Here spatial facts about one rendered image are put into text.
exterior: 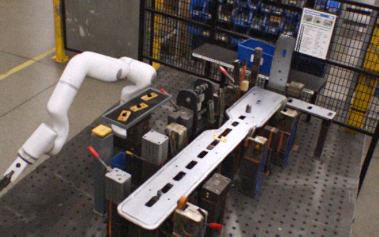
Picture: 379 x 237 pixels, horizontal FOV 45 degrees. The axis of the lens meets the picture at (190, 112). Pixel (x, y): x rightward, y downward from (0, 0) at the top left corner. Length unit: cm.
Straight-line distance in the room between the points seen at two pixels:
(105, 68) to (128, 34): 277
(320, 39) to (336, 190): 96
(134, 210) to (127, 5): 317
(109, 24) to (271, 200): 303
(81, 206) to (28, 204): 25
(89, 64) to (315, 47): 154
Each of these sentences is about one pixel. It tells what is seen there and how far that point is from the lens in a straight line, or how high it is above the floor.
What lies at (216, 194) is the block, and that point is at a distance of 188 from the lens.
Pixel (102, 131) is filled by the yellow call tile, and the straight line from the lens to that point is 196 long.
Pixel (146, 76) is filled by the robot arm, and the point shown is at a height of 116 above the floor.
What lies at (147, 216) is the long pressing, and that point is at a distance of 179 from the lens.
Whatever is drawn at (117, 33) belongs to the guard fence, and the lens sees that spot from 488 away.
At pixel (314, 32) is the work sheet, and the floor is 131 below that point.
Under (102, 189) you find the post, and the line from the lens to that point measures 213.
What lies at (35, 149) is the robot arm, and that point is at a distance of 197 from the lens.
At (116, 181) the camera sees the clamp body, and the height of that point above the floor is 105.
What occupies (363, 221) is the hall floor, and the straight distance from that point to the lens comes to 362.
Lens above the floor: 223
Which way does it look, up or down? 30 degrees down
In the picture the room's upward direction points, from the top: 6 degrees clockwise
